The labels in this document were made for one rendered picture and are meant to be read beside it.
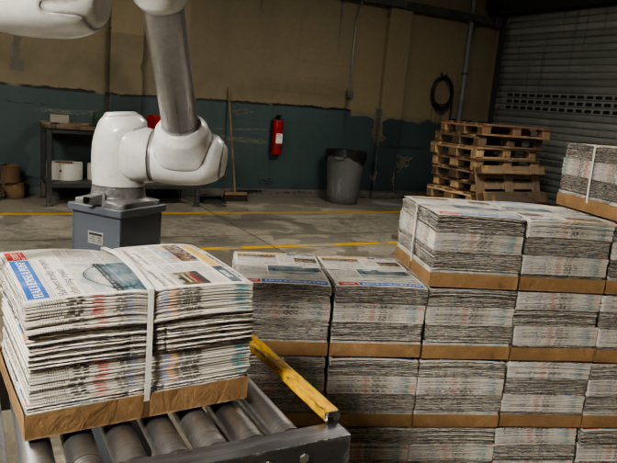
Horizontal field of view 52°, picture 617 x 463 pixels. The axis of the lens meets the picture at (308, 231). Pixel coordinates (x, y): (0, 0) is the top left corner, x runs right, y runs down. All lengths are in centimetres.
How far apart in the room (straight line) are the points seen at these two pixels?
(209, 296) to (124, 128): 91
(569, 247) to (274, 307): 93
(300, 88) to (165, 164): 740
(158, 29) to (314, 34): 776
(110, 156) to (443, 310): 109
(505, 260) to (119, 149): 119
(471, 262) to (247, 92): 710
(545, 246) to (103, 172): 134
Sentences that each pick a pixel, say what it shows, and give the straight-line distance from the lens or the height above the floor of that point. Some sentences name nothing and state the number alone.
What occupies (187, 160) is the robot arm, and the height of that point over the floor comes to 116.
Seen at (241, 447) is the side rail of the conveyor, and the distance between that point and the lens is 106.
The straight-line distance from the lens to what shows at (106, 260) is 122.
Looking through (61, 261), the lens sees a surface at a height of 103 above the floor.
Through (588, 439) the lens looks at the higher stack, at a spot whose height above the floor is 33.
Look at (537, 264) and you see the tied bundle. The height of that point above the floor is 92.
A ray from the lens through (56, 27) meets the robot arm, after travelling 100.
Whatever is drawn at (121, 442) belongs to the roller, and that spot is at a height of 80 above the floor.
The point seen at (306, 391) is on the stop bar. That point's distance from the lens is 120.
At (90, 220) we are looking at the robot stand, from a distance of 195.
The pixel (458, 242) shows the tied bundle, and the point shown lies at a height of 98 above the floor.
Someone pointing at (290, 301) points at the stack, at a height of 77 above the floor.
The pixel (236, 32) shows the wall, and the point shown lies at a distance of 880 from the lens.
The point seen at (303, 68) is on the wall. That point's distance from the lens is 920.
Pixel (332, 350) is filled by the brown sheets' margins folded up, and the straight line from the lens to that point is 193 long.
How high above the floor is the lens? 134
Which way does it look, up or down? 11 degrees down
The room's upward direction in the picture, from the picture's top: 5 degrees clockwise
